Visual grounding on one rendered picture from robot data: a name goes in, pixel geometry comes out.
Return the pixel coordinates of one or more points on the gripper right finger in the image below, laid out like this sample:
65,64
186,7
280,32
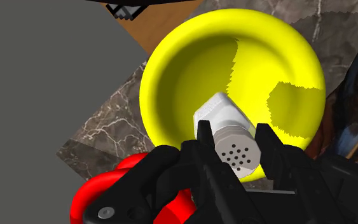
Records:
315,183

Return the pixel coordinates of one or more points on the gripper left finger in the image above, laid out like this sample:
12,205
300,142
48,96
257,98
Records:
166,169

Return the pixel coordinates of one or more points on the white salt shaker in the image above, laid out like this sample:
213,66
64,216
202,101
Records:
228,121

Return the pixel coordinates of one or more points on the yellow bowl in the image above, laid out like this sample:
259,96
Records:
197,71

